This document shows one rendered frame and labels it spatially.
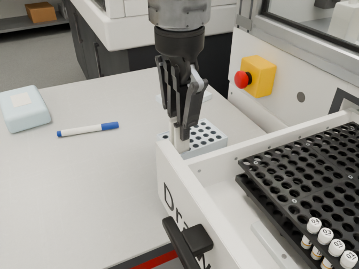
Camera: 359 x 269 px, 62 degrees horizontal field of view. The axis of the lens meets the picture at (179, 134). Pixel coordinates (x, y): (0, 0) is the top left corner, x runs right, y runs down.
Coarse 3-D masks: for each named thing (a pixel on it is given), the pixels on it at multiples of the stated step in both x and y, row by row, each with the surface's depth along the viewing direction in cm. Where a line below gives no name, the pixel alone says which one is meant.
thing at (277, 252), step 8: (256, 224) 38; (256, 232) 38; (264, 232) 37; (264, 240) 36; (272, 240) 36; (272, 248) 36; (280, 248) 36; (272, 256) 36; (280, 256) 35; (288, 256) 35; (280, 264) 34; (288, 264) 34
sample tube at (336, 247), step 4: (332, 240) 29; (336, 240) 29; (340, 240) 29; (332, 244) 29; (336, 244) 29; (340, 244) 29; (344, 244) 29; (332, 248) 29; (336, 248) 29; (340, 248) 29; (344, 248) 29; (332, 252) 29; (336, 252) 29; (340, 252) 29; (336, 256) 29; (324, 260) 31; (324, 264) 31; (328, 264) 30; (324, 268) 31; (328, 268) 31
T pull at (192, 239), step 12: (168, 216) 32; (168, 228) 30; (192, 228) 30; (204, 228) 30; (180, 240) 29; (192, 240) 29; (204, 240) 29; (180, 252) 28; (192, 252) 28; (204, 252) 29; (192, 264) 27
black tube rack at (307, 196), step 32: (352, 128) 46; (288, 160) 40; (320, 160) 41; (352, 160) 41; (256, 192) 40; (288, 192) 36; (320, 192) 36; (352, 192) 36; (288, 224) 36; (352, 224) 32
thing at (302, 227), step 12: (264, 180) 38; (264, 192) 37; (276, 204) 35; (288, 204) 34; (288, 216) 33; (300, 216) 33; (300, 228) 32; (312, 240) 31; (324, 252) 30; (336, 264) 29
